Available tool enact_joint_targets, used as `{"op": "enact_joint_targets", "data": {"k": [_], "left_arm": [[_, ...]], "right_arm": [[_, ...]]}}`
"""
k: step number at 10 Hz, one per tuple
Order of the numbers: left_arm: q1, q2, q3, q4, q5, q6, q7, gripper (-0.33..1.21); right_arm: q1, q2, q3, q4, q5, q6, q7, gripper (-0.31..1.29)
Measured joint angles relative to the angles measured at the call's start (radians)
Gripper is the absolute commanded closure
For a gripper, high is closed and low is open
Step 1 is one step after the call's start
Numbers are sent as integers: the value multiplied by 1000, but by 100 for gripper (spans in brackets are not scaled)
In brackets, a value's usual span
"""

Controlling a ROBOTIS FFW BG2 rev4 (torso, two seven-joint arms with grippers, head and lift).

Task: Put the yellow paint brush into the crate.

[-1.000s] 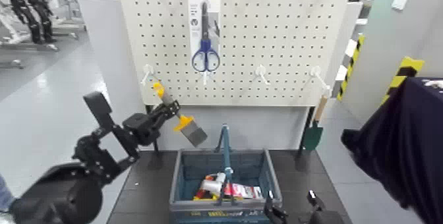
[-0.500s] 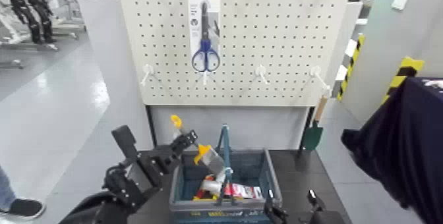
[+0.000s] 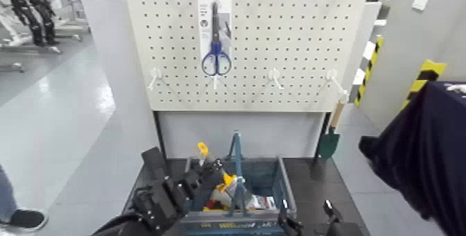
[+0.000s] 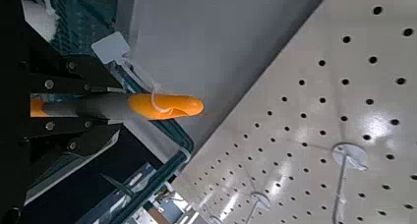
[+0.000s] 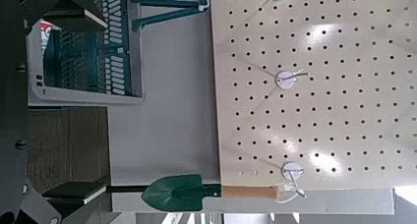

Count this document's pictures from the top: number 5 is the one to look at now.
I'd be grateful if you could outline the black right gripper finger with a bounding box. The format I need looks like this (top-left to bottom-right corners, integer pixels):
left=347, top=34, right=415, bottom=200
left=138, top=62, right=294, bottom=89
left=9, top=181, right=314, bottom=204
left=18, top=180, right=109, bottom=224
left=19, top=0, right=109, bottom=33

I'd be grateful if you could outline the teal plastic crate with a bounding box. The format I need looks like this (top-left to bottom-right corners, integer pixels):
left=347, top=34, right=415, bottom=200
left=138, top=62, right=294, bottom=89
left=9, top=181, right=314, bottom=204
left=28, top=0, right=146, bottom=106

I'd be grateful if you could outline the red white flat package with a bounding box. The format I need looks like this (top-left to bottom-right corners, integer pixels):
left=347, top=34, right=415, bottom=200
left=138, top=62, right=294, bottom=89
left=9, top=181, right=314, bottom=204
left=39, top=20, right=55, bottom=53

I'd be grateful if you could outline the black pegboard stand pole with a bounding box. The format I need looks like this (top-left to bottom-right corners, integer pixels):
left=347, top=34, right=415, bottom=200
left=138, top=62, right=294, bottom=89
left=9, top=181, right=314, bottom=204
left=106, top=184, right=224, bottom=195

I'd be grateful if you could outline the beige perforated pegboard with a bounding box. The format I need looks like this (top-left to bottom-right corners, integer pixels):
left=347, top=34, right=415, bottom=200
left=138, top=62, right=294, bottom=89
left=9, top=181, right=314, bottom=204
left=209, top=0, right=417, bottom=191

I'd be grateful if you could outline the green metal stand frame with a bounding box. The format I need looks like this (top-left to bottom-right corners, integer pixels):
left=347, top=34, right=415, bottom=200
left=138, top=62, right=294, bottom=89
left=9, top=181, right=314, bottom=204
left=129, top=0, right=210, bottom=33

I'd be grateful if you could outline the green shovel wooden handle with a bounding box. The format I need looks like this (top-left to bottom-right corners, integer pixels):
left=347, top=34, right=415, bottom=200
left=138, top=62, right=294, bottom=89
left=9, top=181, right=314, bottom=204
left=141, top=173, right=308, bottom=213

